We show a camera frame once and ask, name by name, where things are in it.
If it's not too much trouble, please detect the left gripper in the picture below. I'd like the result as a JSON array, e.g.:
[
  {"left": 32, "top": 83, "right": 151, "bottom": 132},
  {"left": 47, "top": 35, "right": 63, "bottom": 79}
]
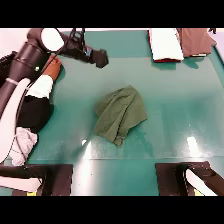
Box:
[{"left": 88, "top": 48, "right": 110, "bottom": 70}]

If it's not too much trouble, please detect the green shirt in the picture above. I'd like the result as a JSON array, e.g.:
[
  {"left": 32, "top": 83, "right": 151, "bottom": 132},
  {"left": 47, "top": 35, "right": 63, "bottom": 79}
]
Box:
[{"left": 92, "top": 85, "right": 148, "bottom": 147}]

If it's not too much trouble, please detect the orange garment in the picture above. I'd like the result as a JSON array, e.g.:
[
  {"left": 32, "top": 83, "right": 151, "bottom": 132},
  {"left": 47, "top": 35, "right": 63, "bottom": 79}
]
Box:
[{"left": 42, "top": 54, "right": 63, "bottom": 82}]

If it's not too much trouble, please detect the white knitted garment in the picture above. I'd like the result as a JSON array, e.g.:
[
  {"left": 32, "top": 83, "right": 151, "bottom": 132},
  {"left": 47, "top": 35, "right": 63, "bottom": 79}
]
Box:
[{"left": 27, "top": 74, "right": 55, "bottom": 100}]

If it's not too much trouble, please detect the white folded garment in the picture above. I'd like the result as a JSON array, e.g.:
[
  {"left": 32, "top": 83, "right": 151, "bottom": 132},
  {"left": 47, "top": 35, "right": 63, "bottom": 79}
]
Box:
[{"left": 148, "top": 28, "right": 185, "bottom": 62}]

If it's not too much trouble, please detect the red garment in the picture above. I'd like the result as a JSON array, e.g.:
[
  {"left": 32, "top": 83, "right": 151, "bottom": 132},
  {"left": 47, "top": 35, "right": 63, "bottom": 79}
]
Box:
[{"left": 147, "top": 31, "right": 184, "bottom": 64}]

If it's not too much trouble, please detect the black garment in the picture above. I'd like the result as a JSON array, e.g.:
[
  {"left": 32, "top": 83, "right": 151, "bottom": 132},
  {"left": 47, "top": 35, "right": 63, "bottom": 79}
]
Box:
[{"left": 16, "top": 94, "right": 54, "bottom": 134}]

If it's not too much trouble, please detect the brown garment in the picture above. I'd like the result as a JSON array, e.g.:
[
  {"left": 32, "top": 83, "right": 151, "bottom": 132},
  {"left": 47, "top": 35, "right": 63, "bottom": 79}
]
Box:
[{"left": 177, "top": 28, "right": 218, "bottom": 59}]

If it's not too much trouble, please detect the pale grey garment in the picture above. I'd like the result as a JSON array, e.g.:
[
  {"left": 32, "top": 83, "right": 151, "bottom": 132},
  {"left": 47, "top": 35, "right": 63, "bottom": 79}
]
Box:
[{"left": 7, "top": 126, "right": 39, "bottom": 167}]

